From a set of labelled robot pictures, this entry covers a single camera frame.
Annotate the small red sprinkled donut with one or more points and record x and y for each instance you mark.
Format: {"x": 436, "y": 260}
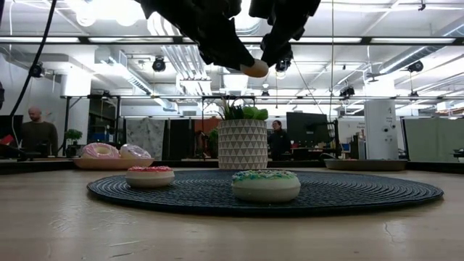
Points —
{"x": 149, "y": 179}

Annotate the grey-green partition panel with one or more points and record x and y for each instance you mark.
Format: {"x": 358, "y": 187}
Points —
{"x": 435, "y": 139}

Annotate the grey plate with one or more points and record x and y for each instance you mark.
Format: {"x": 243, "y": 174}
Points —
{"x": 366, "y": 165}

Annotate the large purple-iced donut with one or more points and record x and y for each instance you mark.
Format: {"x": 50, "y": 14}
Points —
{"x": 139, "y": 152}

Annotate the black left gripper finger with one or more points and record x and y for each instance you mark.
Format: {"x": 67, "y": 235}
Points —
{"x": 224, "y": 50}

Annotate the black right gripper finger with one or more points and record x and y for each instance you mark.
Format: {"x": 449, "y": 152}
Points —
{"x": 277, "y": 50}

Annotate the small cream donut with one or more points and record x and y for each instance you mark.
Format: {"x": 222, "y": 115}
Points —
{"x": 257, "y": 69}

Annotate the small green sprinkled donut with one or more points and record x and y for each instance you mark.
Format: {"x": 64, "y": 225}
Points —
{"x": 266, "y": 192}

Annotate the black ceiling spotlight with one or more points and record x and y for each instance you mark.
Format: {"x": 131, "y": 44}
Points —
{"x": 347, "y": 91}
{"x": 40, "y": 70}
{"x": 158, "y": 64}
{"x": 284, "y": 69}
{"x": 415, "y": 66}

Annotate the succulent in triangle-patterned pot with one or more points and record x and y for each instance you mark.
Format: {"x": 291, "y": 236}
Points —
{"x": 243, "y": 145}

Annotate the large pink-iced donut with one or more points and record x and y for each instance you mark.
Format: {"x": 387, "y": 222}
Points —
{"x": 90, "y": 152}

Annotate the black crossbar with light strips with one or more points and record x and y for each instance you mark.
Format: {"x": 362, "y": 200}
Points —
{"x": 365, "y": 40}

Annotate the background leafy plant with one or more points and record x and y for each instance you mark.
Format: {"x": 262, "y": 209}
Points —
{"x": 214, "y": 137}

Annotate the person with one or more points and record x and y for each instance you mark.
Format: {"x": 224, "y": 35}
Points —
{"x": 38, "y": 136}
{"x": 279, "y": 143}

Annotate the patterned hanging cloth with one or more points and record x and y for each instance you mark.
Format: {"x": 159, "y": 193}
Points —
{"x": 145, "y": 137}

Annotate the red object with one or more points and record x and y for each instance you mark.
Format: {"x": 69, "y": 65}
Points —
{"x": 7, "y": 140}

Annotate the round dark woven placemat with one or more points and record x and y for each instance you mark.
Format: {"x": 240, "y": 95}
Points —
{"x": 362, "y": 195}

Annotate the dark wall screen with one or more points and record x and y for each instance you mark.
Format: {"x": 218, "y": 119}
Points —
{"x": 11, "y": 125}

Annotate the white cylindrical pillar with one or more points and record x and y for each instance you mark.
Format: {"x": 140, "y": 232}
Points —
{"x": 380, "y": 127}

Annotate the black aluminium rig frame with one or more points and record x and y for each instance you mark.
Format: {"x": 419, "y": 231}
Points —
{"x": 36, "y": 166}

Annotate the black computer monitor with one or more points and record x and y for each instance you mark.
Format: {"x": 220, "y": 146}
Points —
{"x": 308, "y": 128}

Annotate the small background potted plant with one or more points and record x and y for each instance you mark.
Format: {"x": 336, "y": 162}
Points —
{"x": 73, "y": 135}

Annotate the pink plate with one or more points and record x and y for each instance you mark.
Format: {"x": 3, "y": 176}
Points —
{"x": 108, "y": 165}

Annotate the black background rig frame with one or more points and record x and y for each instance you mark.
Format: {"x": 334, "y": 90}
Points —
{"x": 66, "y": 119}

